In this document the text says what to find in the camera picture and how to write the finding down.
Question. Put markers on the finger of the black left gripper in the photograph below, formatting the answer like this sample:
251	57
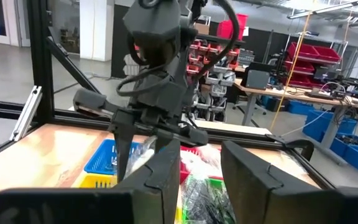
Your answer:
124	149
163	141

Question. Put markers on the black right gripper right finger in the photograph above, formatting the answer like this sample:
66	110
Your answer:
259	193

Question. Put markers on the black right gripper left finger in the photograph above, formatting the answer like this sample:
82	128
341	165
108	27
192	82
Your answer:
154	193

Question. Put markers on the bag of white cotton balls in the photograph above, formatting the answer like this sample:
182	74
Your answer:
211	153
196	169

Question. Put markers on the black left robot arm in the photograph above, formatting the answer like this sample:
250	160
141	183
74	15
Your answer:
183	53

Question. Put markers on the blue plastic basket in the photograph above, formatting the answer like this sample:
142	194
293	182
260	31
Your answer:
101	158

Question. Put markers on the red plastic basket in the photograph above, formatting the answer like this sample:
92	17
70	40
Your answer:
183	175

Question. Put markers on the yellow plastic basket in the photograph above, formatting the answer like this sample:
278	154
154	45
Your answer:
96	181

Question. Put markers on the storage rack with bins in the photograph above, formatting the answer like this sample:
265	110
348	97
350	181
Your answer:
216	68

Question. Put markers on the brown cardboard box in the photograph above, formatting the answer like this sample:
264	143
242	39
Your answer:
202	28

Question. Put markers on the white square pillar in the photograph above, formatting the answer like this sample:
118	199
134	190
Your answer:
96	29

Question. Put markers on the black equipment box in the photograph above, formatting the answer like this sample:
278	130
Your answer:
256	79

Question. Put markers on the wooden workbench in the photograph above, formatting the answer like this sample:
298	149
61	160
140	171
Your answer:
291	93

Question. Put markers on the red plastic crate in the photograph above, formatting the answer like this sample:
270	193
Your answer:
232	26

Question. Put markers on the rack of red bins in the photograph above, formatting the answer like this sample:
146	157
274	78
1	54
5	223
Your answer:
312	62

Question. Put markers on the ceiling tube light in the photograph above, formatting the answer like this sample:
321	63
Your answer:
331	7

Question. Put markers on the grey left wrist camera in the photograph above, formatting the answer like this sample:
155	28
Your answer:
152	17

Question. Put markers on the silver aluminium bracket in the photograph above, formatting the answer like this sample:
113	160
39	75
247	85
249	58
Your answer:
26	113

